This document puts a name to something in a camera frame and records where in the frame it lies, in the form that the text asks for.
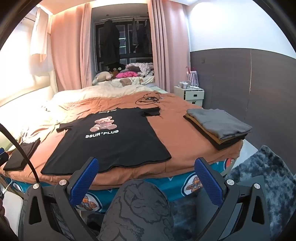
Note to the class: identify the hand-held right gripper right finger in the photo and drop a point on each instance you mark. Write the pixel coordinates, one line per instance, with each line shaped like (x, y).
(208, 183)

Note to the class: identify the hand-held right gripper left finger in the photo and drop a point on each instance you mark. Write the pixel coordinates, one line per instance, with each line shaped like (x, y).
(84, 183)

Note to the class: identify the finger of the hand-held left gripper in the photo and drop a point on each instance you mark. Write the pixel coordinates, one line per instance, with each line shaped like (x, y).
(2, 157)

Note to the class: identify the black bear print T-shirt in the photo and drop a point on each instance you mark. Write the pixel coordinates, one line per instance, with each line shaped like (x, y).
(108, 143)

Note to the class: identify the stack of folded clothes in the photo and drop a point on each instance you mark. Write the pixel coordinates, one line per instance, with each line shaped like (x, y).
(219, 144)

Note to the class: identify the folded black cloth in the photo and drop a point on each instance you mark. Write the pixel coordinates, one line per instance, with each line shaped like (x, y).
(22, 155)

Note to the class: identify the folded tan garment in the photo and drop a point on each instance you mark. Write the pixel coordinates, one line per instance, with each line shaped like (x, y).
(215, 137)

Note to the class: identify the grey fluffy rug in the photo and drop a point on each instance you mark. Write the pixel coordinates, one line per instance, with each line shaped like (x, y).
(261, 171)

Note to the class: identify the person's leg in grey pants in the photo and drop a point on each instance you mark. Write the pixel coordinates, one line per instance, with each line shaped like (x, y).
(136, 210)

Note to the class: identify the folded grey garment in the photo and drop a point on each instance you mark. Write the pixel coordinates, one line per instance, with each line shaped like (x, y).
(219, 122)

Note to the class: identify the orange blanket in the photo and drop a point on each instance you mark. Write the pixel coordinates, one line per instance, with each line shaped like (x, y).
(175, 129)

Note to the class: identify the white padded headboard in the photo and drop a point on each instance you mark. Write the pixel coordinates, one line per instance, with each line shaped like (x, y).
(27, 89)

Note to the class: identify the white nightstand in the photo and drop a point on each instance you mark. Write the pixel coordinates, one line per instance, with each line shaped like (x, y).
(188, 96)

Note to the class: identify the cream duvet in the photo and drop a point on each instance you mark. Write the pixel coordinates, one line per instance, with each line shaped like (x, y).
(97, 92)

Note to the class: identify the cream plush toy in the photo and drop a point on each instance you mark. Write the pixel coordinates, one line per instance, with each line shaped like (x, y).
(101, 77)

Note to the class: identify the pink cloth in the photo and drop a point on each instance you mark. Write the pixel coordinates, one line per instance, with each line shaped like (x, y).
(126, 74)

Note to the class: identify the dark plush toy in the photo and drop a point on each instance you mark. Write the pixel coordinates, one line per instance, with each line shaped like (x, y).
(116, 69)

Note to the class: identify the white hanging garment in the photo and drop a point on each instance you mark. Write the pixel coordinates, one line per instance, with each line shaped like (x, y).
(41, 39)

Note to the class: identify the floral blanket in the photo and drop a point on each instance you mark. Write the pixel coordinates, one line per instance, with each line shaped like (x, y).
(141, 68)

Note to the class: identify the pink curtain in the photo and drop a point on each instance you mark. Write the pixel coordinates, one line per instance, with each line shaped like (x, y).
(170, 46)
(69, 46)

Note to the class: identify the black hanging coat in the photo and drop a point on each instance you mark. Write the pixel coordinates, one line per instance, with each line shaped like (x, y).
(110, 44)

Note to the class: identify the dark hanging garment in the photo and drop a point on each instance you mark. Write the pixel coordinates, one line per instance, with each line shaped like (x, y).
(147, 30)
(135, 32)

